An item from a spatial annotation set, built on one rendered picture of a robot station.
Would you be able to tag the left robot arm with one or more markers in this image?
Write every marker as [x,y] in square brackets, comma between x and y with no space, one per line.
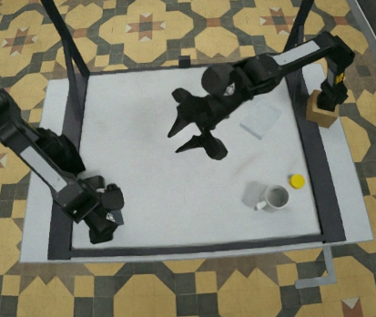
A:
[267,70]

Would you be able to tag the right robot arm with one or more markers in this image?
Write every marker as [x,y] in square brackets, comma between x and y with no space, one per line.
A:
[35,147]

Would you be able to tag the yellow short cylinder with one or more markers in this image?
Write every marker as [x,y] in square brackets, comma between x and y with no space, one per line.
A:
[297,181]

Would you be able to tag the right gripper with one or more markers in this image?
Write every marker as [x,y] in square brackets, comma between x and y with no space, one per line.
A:
[97,182]

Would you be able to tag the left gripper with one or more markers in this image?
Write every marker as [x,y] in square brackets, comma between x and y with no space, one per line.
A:
[214,147]

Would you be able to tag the grey mug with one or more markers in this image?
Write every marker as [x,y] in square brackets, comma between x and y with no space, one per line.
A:
[276,195]

